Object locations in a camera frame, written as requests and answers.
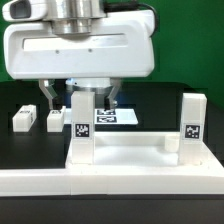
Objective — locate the fiducial marker sheet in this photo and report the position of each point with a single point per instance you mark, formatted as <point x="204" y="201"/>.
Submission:
<point x="115" y="117"/>

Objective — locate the white desk top tray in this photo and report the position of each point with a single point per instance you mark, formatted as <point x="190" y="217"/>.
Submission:
<point x="145" y="149"/>

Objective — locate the white L-shaped fence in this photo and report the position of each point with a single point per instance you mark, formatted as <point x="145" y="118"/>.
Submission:
<point x="109" y="181"/>

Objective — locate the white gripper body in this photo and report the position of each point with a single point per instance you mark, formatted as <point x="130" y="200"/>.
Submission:
<point x="55" y="39"/>

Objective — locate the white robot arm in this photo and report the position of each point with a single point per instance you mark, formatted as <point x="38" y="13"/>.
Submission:
<point x="95" y="40"/>

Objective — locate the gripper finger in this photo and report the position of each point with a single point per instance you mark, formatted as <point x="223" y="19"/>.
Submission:
<point x="109" y="101"/>
<point x="47" y="88"/>

